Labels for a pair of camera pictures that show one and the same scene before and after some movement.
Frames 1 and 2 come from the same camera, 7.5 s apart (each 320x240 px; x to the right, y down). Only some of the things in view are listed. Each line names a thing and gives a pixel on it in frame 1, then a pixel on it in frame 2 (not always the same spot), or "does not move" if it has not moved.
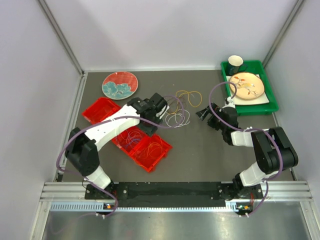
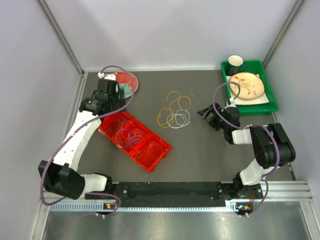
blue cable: (132, 141) does not move
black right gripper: (216, 109) does not move
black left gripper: (150, 130) → (119, 95)
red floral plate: (119, 85) does not move
